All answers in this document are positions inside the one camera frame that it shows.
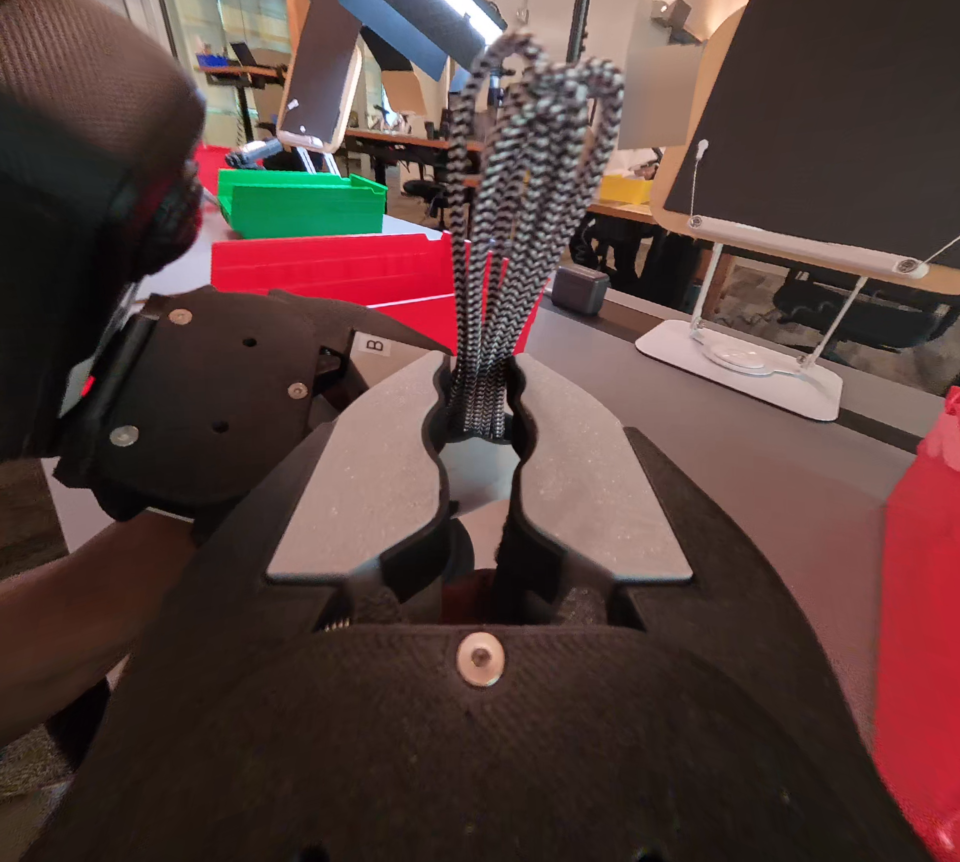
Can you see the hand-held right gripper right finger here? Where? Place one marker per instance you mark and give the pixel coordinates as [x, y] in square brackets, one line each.
[600, 494]

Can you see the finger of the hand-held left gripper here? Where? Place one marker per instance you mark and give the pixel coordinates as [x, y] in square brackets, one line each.
[390, 363]

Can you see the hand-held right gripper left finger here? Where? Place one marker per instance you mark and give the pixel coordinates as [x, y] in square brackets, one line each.
[367, 487]

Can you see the red plastic bin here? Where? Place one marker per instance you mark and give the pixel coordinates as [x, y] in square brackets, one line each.
[922, 577]
[337, 269]

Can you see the person's left forearm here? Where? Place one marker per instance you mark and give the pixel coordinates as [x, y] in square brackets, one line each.
[75, 614]

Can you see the black office chair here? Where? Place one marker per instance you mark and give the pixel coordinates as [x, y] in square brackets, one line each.
[862, 314]
[424, 194]

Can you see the green plastic bin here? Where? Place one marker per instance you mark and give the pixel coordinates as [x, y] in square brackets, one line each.
[300, 209]

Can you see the white stand with clear legs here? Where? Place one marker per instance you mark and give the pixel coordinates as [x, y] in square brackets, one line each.
[750, 382]

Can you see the dark grey small box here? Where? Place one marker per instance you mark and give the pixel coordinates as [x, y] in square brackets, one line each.
[579, 290]

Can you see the yellow plastic bin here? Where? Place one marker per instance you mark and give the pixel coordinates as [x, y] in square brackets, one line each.
[628, 191]

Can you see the black panel with white frame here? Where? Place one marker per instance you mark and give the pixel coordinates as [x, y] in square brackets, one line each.
[322, 67]

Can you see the wall sconce lamp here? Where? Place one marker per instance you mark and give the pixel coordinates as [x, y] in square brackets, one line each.
[673, 13]

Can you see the black panel with wooden frame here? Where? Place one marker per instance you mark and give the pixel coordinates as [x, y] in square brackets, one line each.
[862, 52]

